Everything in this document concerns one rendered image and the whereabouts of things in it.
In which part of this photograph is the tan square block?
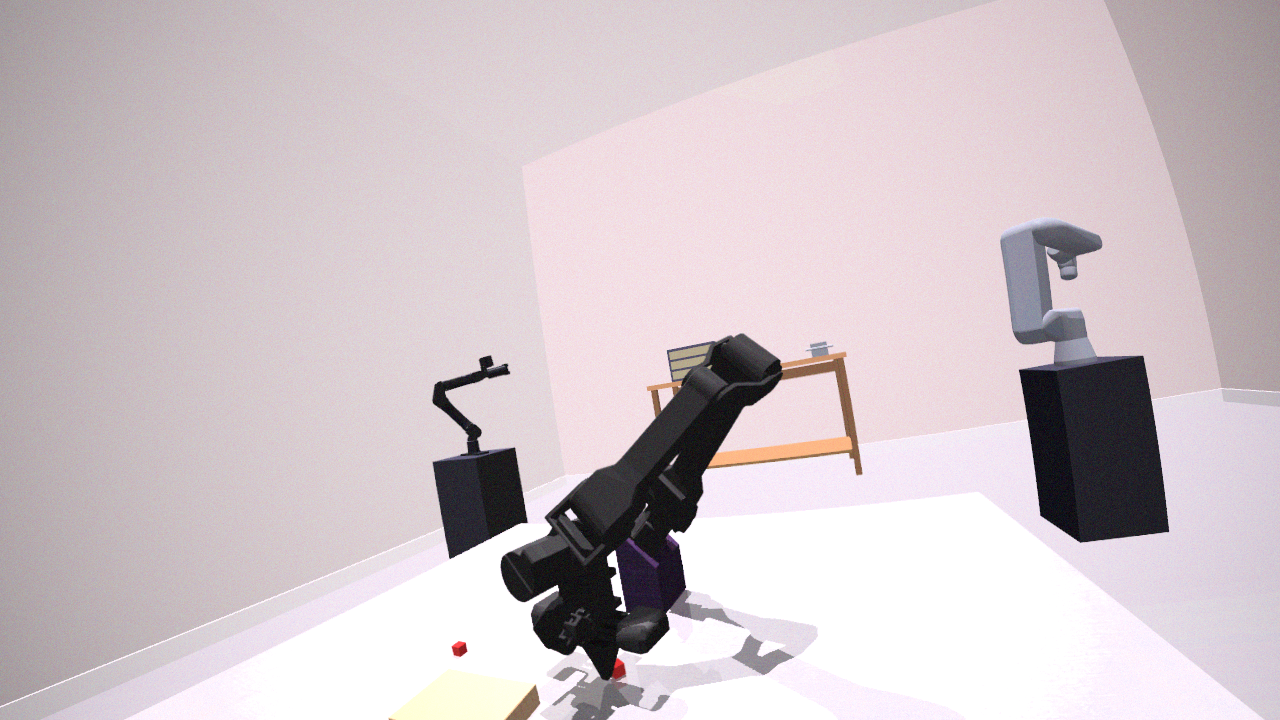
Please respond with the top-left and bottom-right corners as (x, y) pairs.
(388, 669), (540, 720)

